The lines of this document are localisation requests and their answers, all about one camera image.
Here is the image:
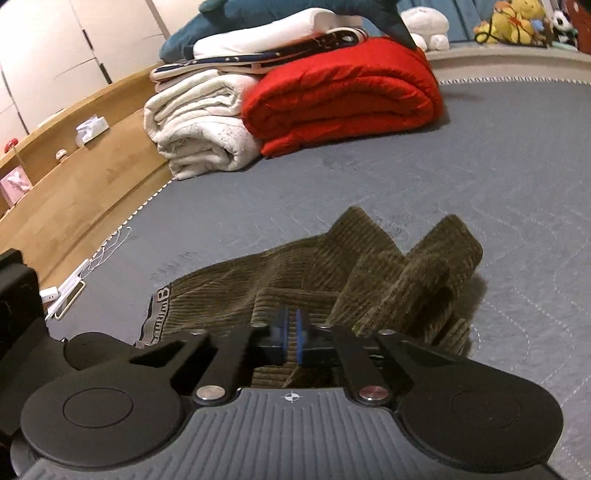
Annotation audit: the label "white tissue pack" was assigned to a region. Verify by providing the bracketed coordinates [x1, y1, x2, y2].
[75, 115, 110, 147]

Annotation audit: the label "white wardrobe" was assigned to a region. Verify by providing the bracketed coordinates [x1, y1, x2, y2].
[0, 0, 204, 134]

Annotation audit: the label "panda plush toy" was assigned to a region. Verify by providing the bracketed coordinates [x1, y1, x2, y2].
[551, 10, 579, 44]

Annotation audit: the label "white power strip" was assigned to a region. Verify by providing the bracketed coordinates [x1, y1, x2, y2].
[60, 258, 93, 296]

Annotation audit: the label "white plush toy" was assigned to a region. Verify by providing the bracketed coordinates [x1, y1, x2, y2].
[401, 7, 451, 51]

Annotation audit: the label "wooden bed frame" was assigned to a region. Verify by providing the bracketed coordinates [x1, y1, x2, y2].
[0, 60, 174, 296]

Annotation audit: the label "red folded quilt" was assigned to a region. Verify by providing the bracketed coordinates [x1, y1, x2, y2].
[241, 37, 445, 158]

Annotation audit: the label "white folded blanket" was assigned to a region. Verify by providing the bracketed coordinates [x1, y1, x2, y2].
[144, 74, 264, 181]

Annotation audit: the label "white pillow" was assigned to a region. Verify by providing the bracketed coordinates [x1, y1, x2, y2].
[193, 8, 365, 60]

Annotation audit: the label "orange yellow plush toy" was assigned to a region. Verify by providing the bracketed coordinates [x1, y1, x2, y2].
[475, 7, 539, 46]

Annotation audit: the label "olive green corduroy pants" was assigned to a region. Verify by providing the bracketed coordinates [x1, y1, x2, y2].
[134, 206, 485, 388]

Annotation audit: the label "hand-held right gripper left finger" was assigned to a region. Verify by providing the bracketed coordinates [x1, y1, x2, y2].
[129, 308, 293, 407]

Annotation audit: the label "pink box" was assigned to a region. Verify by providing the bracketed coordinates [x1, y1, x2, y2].
[0, 168, 33, 206]

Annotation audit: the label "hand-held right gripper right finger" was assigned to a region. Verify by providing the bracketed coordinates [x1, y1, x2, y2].
[292, 308, 444, 407]

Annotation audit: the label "blue curtain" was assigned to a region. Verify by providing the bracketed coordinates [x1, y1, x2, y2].
[397, 0, 497, 47]

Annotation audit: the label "teal shark plush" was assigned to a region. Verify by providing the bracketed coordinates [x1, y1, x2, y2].
[159, 0, 419, 63]

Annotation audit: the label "white cable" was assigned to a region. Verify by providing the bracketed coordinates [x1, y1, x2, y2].
[90, 225, 134, 269]

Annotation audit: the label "navy star-patterned blanket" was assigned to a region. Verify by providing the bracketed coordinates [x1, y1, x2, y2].
[150, 28, 370, 84]

